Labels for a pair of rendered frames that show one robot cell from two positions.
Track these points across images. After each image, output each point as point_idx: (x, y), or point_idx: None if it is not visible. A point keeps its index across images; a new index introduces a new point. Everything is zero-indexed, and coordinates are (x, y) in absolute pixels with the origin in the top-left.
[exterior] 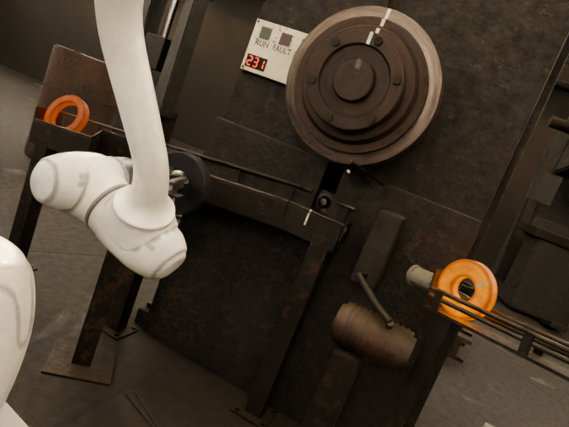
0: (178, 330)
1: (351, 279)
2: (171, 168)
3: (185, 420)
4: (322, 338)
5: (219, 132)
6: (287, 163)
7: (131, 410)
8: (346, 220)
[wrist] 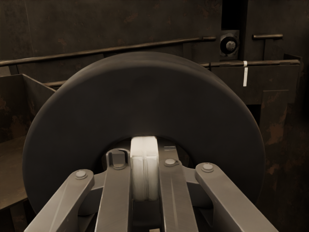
0: None
1: None
2: (121, 154)
3: None
4: (281, 191)
5: (42, 13)
6: (165, 15)
7: None
8: (271, 55)
